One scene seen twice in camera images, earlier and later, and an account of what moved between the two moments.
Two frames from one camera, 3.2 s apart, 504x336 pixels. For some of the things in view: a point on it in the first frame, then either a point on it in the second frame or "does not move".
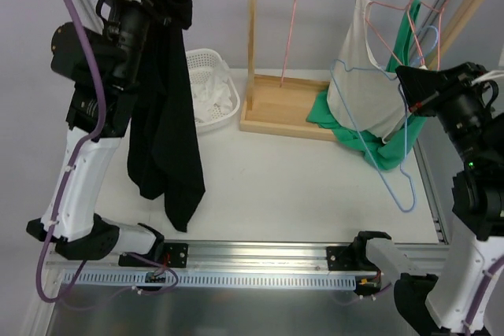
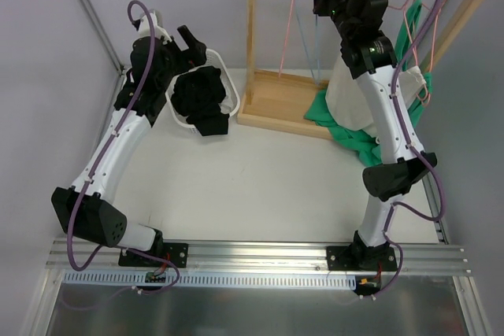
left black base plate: [170, 255] does not move
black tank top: [163, 156] -> [197, 96]
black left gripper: [128, 1] -> [193, 49]
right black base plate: [348, 258] does not move
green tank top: [388, 153] does not move
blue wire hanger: [387, 68] -> [308, 27]
